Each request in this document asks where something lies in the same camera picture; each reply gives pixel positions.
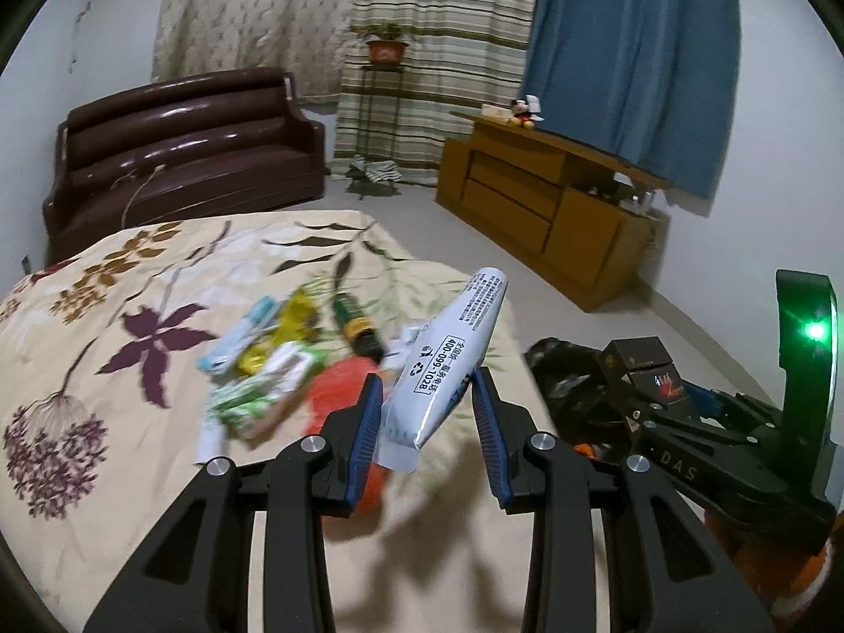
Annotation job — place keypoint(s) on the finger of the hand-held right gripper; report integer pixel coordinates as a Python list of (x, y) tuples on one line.
[(738, 412), (643, 428)]

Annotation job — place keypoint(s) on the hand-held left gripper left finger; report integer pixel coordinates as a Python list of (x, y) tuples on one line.
[(356, 448)]

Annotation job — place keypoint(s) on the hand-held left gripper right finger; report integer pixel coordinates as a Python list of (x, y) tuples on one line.
[(491, 435)]

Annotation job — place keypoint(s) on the dark brown small box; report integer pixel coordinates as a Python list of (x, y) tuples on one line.
[(643, 369)]

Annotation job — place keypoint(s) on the orange plastic bag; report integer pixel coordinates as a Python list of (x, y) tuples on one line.
[(336, 389)]

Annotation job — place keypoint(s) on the white toothpaste tube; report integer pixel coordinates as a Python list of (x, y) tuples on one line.
[(438, 369)]

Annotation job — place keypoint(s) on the trash bin with black bag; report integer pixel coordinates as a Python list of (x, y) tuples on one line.
[(567, 382)]

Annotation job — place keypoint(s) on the green and white wrapper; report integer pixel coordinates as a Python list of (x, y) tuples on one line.
[(264, 389)]

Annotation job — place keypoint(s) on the dark green bottle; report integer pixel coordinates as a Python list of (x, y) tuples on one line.
[(353, 326)]

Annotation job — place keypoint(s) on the yellow snack wrapper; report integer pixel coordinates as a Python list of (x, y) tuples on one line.
[(283, 330)]

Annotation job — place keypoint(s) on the teal and white packet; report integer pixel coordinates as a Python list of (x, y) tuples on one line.
[(237, 336)]

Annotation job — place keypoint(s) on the person's right forearm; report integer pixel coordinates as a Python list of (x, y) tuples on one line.
[(817, 573)]

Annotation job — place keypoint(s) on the white paper slip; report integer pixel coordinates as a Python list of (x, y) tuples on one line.
[(211, 445)]

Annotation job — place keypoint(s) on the white router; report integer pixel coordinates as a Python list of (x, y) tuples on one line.
[(643, 201)]

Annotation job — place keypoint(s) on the wooden cabinet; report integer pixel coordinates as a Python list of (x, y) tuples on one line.
[(508, 198)]

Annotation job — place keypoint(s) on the checked cloth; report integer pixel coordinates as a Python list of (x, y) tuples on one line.
[(376, 170)]

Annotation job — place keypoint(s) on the floral bed blanket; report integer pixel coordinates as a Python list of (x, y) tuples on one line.
[(132, 277)]

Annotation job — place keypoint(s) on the mouse plush toy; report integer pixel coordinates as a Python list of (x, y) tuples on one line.
[(521, 115)]

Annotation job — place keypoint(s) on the tissue box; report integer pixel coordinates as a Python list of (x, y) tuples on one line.
[(494, 113)]

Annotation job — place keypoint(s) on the black metal plant stand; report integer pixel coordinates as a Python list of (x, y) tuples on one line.
[(364, 119)]

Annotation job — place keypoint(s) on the white card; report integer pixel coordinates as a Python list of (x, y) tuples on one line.
[(535, 105)]

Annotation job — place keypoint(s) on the brown leather sofa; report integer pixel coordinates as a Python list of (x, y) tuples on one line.
[(184, 145)]

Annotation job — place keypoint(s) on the blue curtain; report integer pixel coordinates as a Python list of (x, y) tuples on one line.
[(633, 66)]

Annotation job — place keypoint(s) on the striped curtain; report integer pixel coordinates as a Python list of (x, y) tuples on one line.
[(428, 46)]

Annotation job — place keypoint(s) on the potted plant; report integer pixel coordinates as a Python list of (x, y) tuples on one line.
[(386, 49)]

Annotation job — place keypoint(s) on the beige patterned curtain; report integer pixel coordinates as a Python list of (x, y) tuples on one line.
[(250, 13)]

